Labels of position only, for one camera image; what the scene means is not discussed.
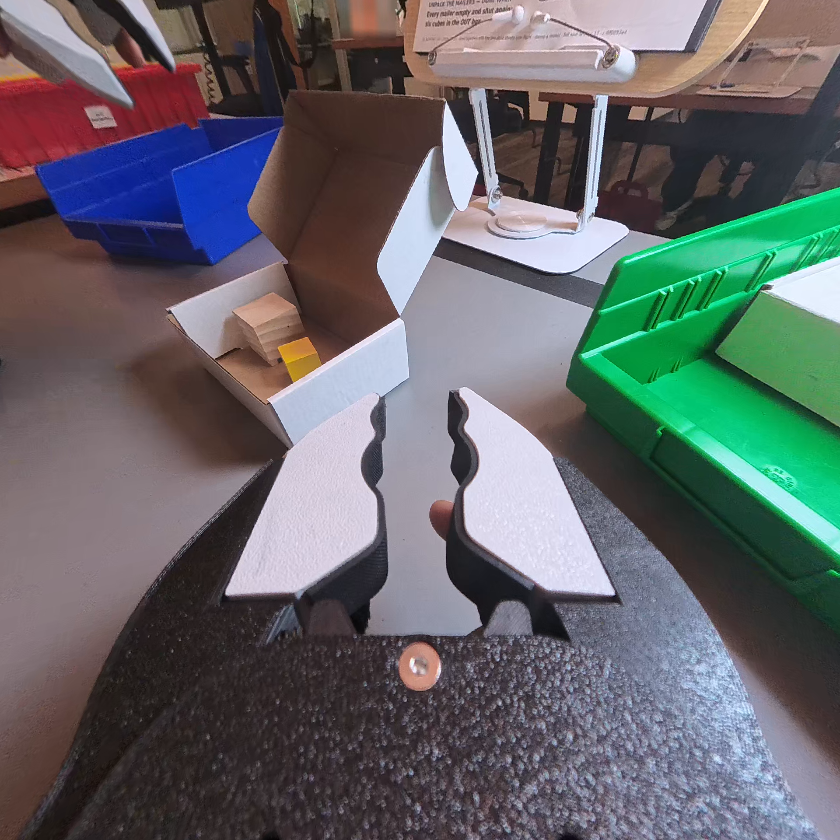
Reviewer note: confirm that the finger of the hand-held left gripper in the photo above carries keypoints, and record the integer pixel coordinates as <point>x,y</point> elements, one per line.
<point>59,52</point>
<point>148,29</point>

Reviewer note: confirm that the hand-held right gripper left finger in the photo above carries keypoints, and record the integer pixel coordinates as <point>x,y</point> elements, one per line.
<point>308,518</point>

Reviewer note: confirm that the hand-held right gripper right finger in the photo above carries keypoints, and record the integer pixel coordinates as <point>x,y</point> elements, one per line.
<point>525,518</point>

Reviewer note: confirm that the yellow cube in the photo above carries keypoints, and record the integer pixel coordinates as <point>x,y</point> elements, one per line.
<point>300,359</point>

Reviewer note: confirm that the wooden cube with black mark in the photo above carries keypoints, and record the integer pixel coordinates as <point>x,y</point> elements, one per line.
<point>269,325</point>

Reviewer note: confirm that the white cardboard box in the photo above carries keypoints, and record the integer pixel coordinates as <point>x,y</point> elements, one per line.
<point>341,216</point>
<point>794,341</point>

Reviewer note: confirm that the person's left hand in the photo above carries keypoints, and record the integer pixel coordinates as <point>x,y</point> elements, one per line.
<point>131,49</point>

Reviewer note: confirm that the person's right hand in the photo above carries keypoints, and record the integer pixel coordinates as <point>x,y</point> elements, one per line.
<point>441,518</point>

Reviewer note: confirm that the red plastic bin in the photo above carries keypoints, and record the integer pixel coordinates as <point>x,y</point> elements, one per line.
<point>46,124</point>

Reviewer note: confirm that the blue plastic bin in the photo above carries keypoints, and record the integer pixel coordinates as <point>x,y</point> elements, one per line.
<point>197,190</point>

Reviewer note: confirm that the green plastic bin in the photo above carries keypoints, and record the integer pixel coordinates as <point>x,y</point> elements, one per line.
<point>722,446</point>

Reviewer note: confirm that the white document stand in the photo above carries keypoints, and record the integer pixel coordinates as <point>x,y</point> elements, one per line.
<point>544,246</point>

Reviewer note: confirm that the red bag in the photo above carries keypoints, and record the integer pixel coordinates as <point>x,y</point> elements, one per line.
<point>627,207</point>

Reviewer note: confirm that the brown wooden table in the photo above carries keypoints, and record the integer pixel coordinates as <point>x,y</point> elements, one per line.
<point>656,98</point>

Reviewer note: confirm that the white paper sheet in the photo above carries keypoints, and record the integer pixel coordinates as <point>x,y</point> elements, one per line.
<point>590,19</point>

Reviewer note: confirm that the clear acrylic stand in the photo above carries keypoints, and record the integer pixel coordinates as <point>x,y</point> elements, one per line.
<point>761,86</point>

